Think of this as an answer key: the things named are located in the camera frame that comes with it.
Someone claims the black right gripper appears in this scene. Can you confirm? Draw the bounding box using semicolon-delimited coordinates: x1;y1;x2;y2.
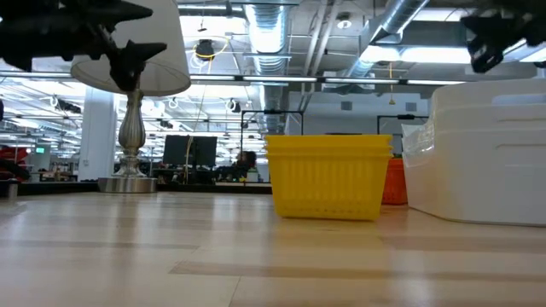
461;10;546;74

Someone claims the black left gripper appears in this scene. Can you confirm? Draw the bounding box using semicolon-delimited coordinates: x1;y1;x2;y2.
0;0;168;93

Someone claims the white plastic storage bin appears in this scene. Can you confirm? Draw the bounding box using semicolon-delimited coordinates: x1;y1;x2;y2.
401;78;546;228

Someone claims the orange plastic basket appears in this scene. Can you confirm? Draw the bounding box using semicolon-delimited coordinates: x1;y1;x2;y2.
380;157;410;206

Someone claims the yellow plastic basket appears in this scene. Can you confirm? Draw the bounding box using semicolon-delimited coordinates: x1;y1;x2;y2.
266;151;392;222
264;134;394;155

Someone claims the white shade silver table lamp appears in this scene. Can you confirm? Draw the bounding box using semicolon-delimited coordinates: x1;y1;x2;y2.
70;0;192;194

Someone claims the black ceiling-mounted device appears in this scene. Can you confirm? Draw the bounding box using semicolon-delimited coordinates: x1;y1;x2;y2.
195;38;216;61

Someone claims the black computer monitor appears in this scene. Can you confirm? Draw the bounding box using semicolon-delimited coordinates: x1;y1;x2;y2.
194;136;218;168
162;135;192;167

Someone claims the long linear ceiling light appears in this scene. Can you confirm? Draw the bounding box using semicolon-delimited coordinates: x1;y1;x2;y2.
0;72;468;86

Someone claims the red background machine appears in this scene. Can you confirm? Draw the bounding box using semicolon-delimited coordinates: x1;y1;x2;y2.
0;144;32;181

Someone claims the person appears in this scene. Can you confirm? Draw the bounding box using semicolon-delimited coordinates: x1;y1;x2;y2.
234;150;258;182

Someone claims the silver round ventilation duct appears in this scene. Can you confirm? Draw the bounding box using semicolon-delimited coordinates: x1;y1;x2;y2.
340;0;431;80
242;0;293;137

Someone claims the yellow ceiling cable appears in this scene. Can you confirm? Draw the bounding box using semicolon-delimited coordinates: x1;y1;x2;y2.
192;34;231;61

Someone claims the black metal station frame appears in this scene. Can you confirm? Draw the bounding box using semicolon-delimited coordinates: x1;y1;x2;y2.
376;113;430;136

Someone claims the black aluminium table frame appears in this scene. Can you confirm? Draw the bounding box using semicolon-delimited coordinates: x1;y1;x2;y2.
16;181;274;196

